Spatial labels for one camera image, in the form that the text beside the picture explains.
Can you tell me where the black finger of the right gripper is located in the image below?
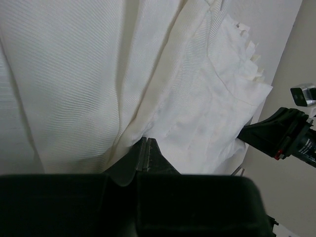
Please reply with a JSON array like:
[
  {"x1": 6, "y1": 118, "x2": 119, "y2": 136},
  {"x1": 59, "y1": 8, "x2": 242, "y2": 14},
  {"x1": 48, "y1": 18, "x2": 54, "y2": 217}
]
[{"x1": 237, "y1": 107, "x2": 309, "y2": 158}]

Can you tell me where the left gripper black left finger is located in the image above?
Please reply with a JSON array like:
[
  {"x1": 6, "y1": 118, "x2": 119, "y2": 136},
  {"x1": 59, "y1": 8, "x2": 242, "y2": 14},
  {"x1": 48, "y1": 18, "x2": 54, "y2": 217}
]
[{"x1": 108, "y1": 137, "x2": 146, "y2": 187}]

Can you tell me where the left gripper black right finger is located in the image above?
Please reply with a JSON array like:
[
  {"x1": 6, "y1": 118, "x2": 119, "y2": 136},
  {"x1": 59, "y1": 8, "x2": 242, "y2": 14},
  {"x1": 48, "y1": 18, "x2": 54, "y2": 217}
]
[{"x1": 145, "y1": 138, "x2": 180, "y2": 174}]

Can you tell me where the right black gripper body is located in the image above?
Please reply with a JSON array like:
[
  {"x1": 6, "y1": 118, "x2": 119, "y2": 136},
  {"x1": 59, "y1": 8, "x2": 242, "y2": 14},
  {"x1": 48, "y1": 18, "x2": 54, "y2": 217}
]
[{"x1": 274, "y1": 123, "x2": 316, "y2": 168}]

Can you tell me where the white fabric skirt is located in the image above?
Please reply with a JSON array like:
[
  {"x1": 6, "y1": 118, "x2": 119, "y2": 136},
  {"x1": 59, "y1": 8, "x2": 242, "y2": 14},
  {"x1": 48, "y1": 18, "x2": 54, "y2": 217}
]
[{"x1": 0, "y1": 0, "x2": 272, "y2": 174}]

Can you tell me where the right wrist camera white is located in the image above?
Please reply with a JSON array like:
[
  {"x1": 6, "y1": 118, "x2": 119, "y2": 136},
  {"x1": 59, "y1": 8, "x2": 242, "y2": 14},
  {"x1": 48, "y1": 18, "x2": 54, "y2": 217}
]
[{"x1": 290, "y1": 83, "x2": 316, "y2": 107}]

